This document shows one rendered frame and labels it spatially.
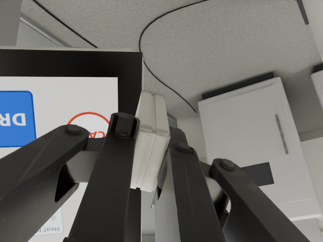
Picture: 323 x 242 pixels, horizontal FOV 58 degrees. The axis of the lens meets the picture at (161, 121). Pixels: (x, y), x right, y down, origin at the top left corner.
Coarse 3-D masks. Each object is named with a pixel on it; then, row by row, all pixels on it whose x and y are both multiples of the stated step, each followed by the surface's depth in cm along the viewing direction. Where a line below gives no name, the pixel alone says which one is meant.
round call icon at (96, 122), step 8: (64, 112) 24; (72, 112) 24; (80, 112) 24; (88, 112) 24; (96, 112) 24; (104, 112) 24; (112, 112) 24; (64, 120) 24; (72, 120) 24; (80, 120) 24; (88, 120) 24; (96, 120) 24; (104, 120) 24; (88, 128) 24; (96, 128) 24; (104, 128) 25; (96, 136) 25; (104, 136) 25
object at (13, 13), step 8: (0, 0) 42; (8, 0) 45; (16, 0) 49; (0, 8) 42; (8, 8) 45; (16, 8) 49; (0, 16) 42; (8, 16) 45; (16, 16) 49; (0, 24) 42; (8, 24) 45; (16, 24) 49; (0, 32) 41; (8, 32) 45; (16, 32) 49; (0, 40) 41; (8, 40) 45; (16, 40) 48
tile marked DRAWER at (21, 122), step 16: (0, 96) 23; (16, 96) 23; (32, 96) 23; (0, 112) 23; (16, 112) 23; (32, 112) 23; (0, 128) 23; (16, 128) 23; (32, 128) 24; (0, 144) 23; (16, 144) 24
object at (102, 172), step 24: (120, 120) 12; (120, 144) 11; (96, 168) 9; (120, 168) 9; (96, 192) 8; (120, 192) 8; (96, 216) 7; (120, 216) 7; (72, 240) 6; (96, 240) 6; (120, 240) 6
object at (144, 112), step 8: (144, 96) 17; (152, 96) 18; (144, 104) 16; (152, 104) 17; (136, 112) 19; (144, 112) 14; (152, 112) 15; (144, 120) 13; (152, 120) 14; (144, 128) 12; (152, 128) 13; (144, 136) 12; (152, 136) 13; (136, 144) 12; (144, 144) 13; (136, 152) 13; (144, 152) 13; (136, 160) 13; (144, 160) 13; (136, 168) 13; (136, 176) 13; (136, 184) 13
